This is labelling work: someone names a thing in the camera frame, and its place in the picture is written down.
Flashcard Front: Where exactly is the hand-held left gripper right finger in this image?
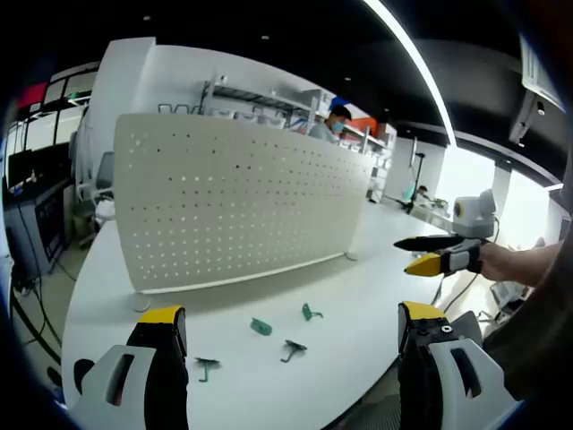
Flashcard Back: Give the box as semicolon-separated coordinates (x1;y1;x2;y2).
397;300;523;430

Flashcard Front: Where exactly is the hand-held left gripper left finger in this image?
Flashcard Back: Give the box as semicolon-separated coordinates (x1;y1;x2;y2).
70;305;190;430

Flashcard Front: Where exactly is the white perforated mounting plate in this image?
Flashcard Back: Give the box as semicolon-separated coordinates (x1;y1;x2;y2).
113;112;376;314

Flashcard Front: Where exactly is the person's right hand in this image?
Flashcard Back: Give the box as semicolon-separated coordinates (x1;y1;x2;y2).
479;244;511;282

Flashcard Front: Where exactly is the black tripod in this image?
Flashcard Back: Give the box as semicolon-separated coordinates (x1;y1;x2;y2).
393;138;426;214

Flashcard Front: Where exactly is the ceiling air unit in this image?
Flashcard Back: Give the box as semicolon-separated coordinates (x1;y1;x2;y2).
508;35;569;145

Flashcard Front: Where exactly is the ceiling light strip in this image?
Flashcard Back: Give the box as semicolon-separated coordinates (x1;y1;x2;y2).
363;0;458;148

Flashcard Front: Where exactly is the grey office chair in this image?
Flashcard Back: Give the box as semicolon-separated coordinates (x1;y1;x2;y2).
73;150;116;250

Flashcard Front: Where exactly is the white metal storage shelf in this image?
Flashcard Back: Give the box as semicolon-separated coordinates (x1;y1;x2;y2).
201;73;398;202

